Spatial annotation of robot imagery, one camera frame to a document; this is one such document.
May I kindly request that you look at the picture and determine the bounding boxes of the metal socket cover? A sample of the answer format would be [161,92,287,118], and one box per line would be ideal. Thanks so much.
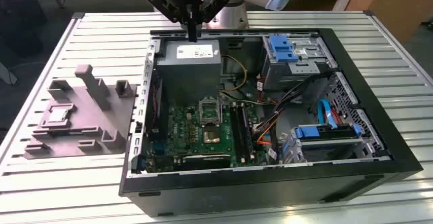
[197,96,224,126]

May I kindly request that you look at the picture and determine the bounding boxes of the silver CPU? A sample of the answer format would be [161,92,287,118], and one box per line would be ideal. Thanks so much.
[46,108,70,122]

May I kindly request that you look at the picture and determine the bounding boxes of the CPU socket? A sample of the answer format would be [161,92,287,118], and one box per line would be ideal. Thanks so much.
[200,124,224,145]

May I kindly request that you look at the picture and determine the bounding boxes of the blue plastic disk carrier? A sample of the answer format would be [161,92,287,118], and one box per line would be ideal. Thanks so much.
[268,35,299,63]

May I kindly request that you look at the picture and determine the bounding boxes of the grey power supply unit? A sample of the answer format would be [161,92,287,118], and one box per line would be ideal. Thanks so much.
[153,39,224,108]

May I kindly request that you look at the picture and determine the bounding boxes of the silver metal drive cage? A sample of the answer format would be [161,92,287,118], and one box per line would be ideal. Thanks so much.
[280,132,390,164]
[262,35,339,90]

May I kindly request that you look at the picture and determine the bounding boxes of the RAM slot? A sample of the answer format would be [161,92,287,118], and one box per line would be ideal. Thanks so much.
[233,102,248,163]
[229,102,244,163]
[236,102,252,163]

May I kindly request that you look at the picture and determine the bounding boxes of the green motherboard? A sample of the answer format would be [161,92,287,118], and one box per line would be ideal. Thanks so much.
[140,92,271,173]

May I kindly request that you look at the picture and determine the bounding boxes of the grey parts rack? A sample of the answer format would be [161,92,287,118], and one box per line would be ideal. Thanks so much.
[22,64,140,160]

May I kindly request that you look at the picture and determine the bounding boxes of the wooden cabinet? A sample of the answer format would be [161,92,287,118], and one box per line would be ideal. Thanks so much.
[346,0,433,45]

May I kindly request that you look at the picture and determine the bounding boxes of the hard disk in blue carrier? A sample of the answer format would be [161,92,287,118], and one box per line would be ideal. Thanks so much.
[292,123,363,141]

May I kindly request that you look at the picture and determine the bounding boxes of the RAM stick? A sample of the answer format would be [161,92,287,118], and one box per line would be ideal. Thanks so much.
[46,130,85,137]

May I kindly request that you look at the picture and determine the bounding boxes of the black graphics card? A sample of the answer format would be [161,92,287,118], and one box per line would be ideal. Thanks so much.
[180,153,232,170]

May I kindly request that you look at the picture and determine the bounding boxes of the black PC case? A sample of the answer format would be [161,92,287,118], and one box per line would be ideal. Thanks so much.
[117,27,423,218]

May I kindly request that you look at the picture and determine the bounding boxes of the yellow wire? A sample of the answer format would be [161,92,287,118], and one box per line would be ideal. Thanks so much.
[219,54,247,92]

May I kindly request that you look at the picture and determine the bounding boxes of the white black wire bundle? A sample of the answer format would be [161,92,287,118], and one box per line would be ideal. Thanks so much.
[217,91,276,105]

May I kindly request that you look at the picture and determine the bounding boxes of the black cable bundle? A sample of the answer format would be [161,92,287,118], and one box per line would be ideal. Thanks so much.
[252,71,334,133]

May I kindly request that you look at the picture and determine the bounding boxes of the wire locking lever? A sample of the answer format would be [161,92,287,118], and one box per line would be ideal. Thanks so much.
[219,94,229,126]

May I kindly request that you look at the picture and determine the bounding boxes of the coloured fan wires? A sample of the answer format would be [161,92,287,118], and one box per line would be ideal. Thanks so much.
[148,78,165,135]

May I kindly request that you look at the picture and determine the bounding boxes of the light blue flat wire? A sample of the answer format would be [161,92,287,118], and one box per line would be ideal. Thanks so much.
[316,99,339,130]

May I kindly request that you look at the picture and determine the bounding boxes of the orange wire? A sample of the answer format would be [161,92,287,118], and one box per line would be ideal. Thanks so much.
[255,129,274,146]

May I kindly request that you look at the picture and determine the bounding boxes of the red orange wires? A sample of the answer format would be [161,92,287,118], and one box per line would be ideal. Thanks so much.
[330,107,347,126]

